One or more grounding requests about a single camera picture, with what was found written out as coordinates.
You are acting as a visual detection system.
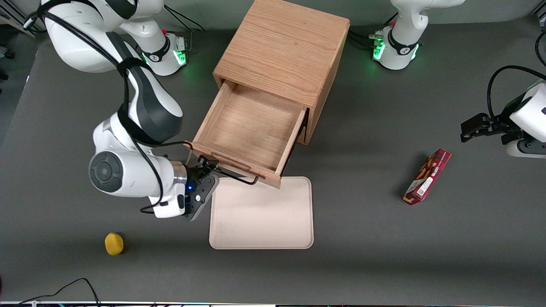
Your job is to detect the black base cables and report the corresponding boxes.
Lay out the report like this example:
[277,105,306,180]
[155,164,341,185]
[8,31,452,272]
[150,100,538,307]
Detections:
[347,12,399,48]
[163,6,206,52]

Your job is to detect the black metal drawer handle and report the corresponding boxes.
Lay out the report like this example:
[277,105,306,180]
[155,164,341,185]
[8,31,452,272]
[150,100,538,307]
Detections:
[215,165,260,186]

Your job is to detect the wooden drawer cabinet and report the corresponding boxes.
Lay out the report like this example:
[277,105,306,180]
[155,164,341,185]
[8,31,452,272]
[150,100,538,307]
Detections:
[212,0,351,146]

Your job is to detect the red snack box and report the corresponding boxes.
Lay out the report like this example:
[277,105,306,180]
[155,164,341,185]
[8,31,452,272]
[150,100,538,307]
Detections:
[402,148,452,206]

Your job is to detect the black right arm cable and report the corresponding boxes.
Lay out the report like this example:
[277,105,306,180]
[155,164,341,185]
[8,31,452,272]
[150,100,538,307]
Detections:
[23,0,195,214]

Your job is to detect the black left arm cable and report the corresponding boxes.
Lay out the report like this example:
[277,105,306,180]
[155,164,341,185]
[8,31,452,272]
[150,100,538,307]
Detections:
[487,65,546,121]

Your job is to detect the black cable at table side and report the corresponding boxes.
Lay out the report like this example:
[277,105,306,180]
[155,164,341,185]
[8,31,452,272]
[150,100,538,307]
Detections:
[534,29,546,67]

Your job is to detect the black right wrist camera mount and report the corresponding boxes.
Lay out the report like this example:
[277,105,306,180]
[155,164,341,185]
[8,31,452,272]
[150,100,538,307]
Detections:
[182,166,198,217]

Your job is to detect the wooden drawer with shallow front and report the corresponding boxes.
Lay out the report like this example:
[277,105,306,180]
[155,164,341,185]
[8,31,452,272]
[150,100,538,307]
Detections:
[184,79,309,189]

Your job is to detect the black left base cables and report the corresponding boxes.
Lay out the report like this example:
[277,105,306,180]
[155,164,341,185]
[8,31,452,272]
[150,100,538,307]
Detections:
[347,12,399,48]

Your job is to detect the yellow lemon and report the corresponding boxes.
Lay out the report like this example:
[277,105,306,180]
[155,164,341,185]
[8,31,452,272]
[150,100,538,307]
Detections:
[104,232,125,256]

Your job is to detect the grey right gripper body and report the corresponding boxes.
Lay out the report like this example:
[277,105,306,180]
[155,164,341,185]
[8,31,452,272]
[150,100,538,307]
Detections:
[184,173,221,222]

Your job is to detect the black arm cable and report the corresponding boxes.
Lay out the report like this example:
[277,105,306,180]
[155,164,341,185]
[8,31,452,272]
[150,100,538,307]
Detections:
[23,0,195,214]
[487,65,546,121]

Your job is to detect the black right base cables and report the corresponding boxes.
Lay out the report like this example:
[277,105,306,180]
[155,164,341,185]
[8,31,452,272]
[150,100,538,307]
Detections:
[163,6,206,52]

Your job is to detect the black cable on table edge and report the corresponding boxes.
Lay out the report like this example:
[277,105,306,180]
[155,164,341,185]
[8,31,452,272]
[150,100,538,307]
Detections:
[17,278,101,307]

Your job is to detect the beige plastic tray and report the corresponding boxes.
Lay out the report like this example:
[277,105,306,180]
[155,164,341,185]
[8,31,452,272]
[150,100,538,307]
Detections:
[209,176,315,250]

